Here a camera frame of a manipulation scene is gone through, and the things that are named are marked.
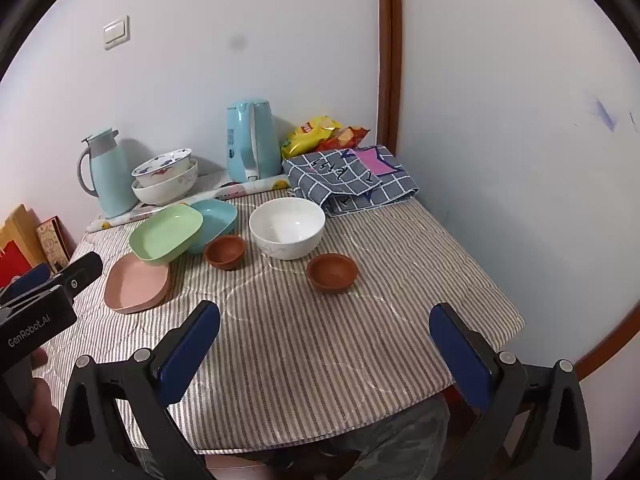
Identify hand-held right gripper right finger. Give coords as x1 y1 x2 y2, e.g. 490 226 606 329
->
429 302 593 480

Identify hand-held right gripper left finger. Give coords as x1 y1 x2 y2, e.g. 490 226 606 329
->
54 300 222 480

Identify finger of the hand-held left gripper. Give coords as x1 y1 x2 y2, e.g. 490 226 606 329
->
7 251 103 301
0 284 73 318

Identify pink plastic plate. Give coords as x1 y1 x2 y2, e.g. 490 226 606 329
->
103 252 172 315

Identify green plastic plate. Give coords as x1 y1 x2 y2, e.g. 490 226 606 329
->
128 203 204 267

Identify small brown bowl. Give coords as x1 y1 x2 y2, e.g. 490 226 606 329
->
306 253 359 295
204 234 248 271

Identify light blue plastic plate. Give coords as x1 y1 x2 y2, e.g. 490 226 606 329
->
186 199 239 255

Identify white ceramic bowl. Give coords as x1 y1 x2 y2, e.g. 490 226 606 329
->
249 197 326 261

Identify person's left hand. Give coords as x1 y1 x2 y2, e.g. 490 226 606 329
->
24 350 63 467

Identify patterned brown box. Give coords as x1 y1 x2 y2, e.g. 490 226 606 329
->
35 216 72 273

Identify red box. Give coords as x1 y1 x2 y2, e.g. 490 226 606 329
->
0 240 37 292

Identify yellow-brown cardboard box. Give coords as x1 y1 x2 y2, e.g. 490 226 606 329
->
0 204 48 286

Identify light blue thermos jug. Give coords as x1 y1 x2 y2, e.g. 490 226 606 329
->
76 128 138 219

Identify large white bowl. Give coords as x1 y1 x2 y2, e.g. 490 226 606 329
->
131 160 199 206

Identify striped quilted tablecloth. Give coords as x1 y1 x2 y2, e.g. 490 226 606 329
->
32 192 526 456

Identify person's grey trousers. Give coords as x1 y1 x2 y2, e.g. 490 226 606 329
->
135 395 451 480

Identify blue floral patterned bowl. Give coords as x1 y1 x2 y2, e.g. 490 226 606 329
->
131 148 193 187

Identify brown wooden baseboard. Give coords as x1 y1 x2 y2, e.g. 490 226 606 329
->
574 305 640 382

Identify fruit print table mat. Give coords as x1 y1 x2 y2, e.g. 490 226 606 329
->
86 170 292 234

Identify blue-grey checked cloth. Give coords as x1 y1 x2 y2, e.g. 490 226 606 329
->
282 145 420 218

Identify light blue electric kettle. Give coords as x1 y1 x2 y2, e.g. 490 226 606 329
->
225 99 283 183

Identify red chip bag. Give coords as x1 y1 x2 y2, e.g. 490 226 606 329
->
315 126 371 153

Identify yellow chip bag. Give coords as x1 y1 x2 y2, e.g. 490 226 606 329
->
279 116 345 161

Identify white wall light switch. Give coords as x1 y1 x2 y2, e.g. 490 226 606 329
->
102 15 132 51

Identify brown wooden door frame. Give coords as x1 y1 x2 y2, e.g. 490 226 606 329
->
376 0 405 158

